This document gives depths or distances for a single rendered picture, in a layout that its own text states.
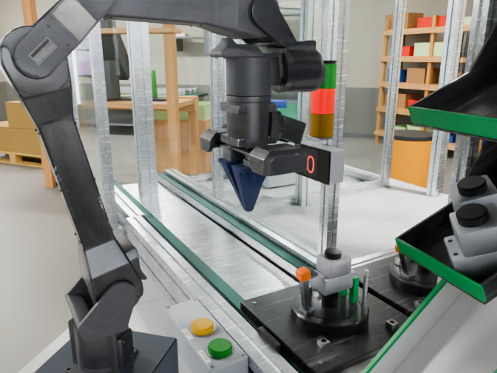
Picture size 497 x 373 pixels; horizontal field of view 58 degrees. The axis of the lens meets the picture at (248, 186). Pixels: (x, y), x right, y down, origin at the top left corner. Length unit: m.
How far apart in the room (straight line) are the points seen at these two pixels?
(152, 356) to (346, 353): 0.32
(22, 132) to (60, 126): 6.25
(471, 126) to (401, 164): 3.79
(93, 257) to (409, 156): 3.86
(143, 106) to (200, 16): 1.17
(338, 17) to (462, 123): 0.52
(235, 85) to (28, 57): 0.23
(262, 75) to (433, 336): 0.41
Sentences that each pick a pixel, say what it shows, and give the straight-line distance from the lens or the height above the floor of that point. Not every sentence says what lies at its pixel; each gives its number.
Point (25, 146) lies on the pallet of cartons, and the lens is 6.75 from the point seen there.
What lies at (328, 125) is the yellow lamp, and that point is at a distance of 0.95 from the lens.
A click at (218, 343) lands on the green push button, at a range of 0.78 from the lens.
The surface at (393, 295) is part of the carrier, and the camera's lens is 0.95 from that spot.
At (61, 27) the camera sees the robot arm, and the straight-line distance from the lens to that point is 0.46.
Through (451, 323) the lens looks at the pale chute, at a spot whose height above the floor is 1.09.
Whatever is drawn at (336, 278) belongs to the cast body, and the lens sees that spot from 0.80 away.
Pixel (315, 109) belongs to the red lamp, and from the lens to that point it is 0.94.
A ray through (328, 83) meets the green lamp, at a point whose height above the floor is 1.37.
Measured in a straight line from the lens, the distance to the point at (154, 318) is 1.06.
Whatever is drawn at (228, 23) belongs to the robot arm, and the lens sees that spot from 0.54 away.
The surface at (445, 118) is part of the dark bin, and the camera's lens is 0.50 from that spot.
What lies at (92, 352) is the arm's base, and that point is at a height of 1.09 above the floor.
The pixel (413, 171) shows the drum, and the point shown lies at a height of 0.43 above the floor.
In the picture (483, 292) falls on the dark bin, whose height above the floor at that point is 1.20.
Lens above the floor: 1.42
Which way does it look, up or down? 16 degrees down
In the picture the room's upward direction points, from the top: straight up
